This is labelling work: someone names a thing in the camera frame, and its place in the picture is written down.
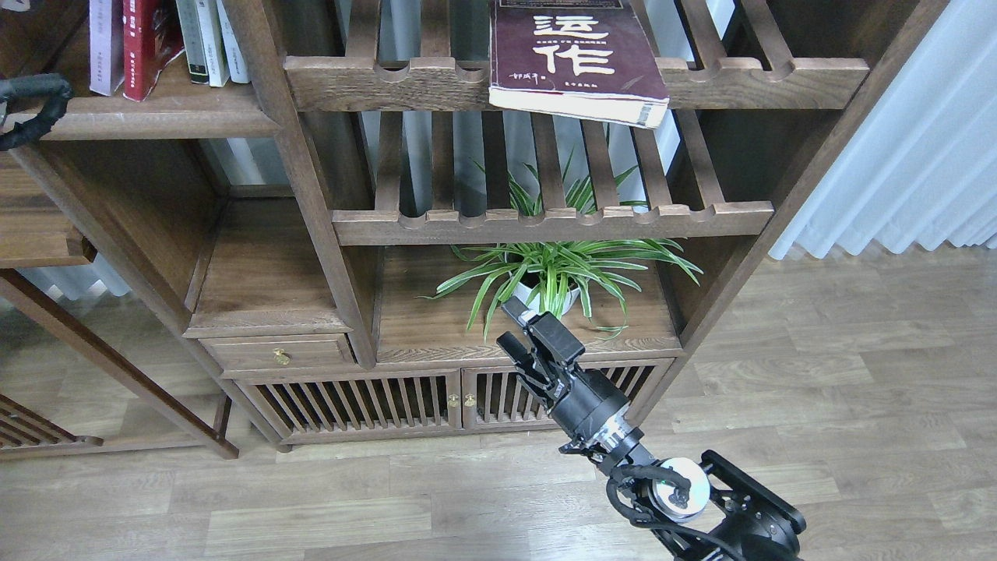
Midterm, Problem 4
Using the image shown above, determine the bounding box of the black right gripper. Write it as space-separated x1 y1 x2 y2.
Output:
496 298 632 451

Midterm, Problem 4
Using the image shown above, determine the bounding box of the red paperback book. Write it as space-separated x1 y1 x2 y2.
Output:
122 1 184 101

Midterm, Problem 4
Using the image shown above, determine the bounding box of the white lavender paperback book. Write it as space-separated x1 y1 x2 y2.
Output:
88 0 124 96

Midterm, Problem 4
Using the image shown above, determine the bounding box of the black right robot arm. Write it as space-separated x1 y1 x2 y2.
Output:
498 298 807 560

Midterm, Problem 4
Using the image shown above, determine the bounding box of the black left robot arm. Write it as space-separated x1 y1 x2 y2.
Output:
1 1 85 150

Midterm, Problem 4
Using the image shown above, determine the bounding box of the white plant pot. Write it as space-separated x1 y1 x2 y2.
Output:
513 273 581 319

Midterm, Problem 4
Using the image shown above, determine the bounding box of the green spider plant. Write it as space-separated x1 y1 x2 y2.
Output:
425 148 704 340

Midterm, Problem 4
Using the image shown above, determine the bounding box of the right slatted cabinet door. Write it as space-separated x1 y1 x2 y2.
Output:
460 358 674 432

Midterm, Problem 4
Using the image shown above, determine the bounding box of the slatted cabinet door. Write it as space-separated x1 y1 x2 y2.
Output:
238 370 463 445
460 358 674 432

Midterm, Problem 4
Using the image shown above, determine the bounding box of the small wooden drawer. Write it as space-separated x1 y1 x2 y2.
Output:
199 333 354 372

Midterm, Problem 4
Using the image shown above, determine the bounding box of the left slatted cabinet door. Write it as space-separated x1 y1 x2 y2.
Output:
238 370 463 445

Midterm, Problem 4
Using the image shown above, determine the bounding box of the dark wooden bookshelf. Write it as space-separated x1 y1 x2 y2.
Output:
7 1 947 451

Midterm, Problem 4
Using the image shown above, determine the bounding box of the maroon book with white characters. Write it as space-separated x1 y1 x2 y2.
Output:
488 1 670 130

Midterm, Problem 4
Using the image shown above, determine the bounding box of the white upright book right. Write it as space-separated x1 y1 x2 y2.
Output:
215 0 252 84

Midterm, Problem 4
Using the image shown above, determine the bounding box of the white upright book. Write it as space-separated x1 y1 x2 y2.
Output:
195 0 229 86
215 0 252 84

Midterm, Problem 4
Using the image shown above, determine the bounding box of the white upright book middle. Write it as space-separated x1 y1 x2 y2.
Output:
195 0 229 86

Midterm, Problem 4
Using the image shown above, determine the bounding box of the white window curtain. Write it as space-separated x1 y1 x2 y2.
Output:
769 1 996 259

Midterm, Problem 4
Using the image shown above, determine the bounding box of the grey upright book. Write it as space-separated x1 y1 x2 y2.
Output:
175 0 210 85

